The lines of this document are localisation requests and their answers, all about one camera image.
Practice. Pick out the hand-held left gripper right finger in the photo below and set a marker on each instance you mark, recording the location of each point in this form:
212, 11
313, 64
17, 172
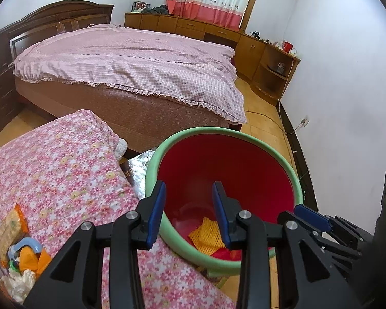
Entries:
219, 214

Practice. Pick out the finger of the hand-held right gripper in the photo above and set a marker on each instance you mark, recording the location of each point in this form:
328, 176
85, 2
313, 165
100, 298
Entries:
312, 215

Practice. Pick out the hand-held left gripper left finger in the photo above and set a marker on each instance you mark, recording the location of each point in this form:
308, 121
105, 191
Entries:
156, 214

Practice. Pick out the red bin with green rim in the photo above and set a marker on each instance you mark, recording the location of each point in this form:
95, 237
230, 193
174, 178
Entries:
238, 167

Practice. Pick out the orange wrapper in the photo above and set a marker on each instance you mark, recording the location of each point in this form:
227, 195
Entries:
29, 260

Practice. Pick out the white tissue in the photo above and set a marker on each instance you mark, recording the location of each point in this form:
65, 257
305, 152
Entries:
17, 285

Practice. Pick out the orange mesh net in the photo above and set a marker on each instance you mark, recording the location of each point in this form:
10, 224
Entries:
206, 233

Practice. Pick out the silver foil box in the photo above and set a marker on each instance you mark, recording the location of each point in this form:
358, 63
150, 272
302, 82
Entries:
136, 173

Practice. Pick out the white underlay cloth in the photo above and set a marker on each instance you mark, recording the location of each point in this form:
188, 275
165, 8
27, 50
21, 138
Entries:
120, 148

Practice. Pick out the pink floral tablecloth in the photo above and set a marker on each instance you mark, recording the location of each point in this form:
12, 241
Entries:
67, 173

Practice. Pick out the brown bed base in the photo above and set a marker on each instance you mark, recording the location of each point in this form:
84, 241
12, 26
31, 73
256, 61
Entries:
115, 109

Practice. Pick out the blue tape dispenser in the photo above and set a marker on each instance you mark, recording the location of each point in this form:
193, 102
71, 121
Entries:
27, 243

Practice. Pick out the orange snack packet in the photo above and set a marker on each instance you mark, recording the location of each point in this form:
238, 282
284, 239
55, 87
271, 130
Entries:
9, 228

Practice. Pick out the glass jar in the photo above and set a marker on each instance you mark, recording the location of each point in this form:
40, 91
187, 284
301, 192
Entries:
280, 67

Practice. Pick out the small green item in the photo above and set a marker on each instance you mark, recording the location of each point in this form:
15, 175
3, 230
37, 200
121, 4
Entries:
13, 265

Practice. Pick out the bed with pink cover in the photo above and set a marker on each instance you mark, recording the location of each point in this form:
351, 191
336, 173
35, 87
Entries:
132, 61

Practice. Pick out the red kettle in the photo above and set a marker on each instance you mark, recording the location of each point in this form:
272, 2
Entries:
288, 46

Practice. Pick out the black object on cabinet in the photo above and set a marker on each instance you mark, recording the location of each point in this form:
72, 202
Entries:
254, 33

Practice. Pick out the dark wooden nightstand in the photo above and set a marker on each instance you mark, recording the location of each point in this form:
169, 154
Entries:
1, 99

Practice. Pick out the dark clothes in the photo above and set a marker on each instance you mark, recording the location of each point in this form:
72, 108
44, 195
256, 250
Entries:
157, 10

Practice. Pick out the row of books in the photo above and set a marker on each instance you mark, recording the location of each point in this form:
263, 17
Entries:
141, 6

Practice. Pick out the dark wooden headboard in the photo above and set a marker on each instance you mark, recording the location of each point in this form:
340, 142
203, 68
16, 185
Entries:
51, 19

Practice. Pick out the white wall outlet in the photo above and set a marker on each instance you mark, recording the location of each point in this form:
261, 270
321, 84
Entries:
305, 120

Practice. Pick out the wooden wall cabinet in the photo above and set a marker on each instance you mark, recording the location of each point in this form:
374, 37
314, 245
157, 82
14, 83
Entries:
251, 54

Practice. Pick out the wooden window frame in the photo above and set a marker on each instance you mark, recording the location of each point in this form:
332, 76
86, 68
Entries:
252, 3

